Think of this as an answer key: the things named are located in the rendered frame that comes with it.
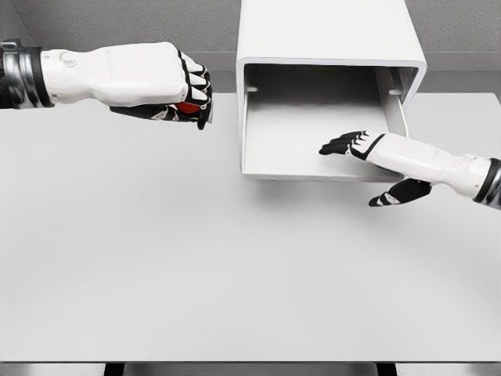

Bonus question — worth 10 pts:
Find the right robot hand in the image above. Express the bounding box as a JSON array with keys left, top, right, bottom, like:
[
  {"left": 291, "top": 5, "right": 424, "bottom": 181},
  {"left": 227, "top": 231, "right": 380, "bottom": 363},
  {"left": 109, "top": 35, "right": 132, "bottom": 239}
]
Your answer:
[{"left": 318, "top": 130, "right": 440, "bottom": 208}]

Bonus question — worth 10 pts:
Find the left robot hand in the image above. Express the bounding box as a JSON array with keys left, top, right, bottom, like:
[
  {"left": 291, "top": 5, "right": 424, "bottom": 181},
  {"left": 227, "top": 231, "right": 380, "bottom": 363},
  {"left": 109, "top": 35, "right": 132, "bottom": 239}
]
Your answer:
[{"left": 92, "top": 41, "right": 215, "bottom": 132}]

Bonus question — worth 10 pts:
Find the red load switch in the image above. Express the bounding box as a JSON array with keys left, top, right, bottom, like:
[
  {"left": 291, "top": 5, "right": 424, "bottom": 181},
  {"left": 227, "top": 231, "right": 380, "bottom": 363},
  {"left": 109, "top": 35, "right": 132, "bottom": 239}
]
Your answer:
[{"left": 175, "top": 100, "right": 215, "bottom": 125}]

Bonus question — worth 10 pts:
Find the white cabinet drawer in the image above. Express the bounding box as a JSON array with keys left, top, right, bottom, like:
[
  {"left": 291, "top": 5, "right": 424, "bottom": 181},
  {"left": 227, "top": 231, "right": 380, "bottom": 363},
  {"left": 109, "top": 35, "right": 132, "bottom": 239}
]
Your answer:
[{"left": 239, "top": 64, "right": 410, "bottom": 185}]

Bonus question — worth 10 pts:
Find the white tabletop storage cabinet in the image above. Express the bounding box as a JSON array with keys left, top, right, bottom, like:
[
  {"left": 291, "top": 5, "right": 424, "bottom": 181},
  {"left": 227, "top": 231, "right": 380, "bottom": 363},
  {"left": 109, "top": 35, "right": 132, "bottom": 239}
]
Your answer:
[{"left": 235, "top": 0, "right": 428, "bottom": 115}]

